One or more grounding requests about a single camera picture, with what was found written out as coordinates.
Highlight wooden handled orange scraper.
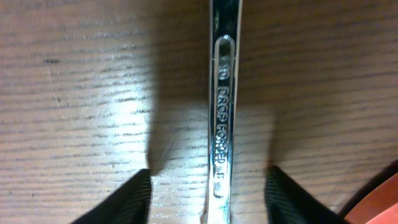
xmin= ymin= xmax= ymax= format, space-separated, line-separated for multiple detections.
xmin=338 ymin=161 xmax=397 ymax=224

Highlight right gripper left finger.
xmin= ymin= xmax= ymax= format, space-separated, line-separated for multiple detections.
xmin=72 ymin=169 xmax=152 ymax=224

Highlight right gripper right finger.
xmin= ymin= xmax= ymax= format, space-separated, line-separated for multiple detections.
xmin=264 ymin=165 xmax=348 ymax=224

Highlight chrome combination wrench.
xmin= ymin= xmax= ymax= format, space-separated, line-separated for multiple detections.
xmin=202 ymin=0 xmax=243 ymax=224

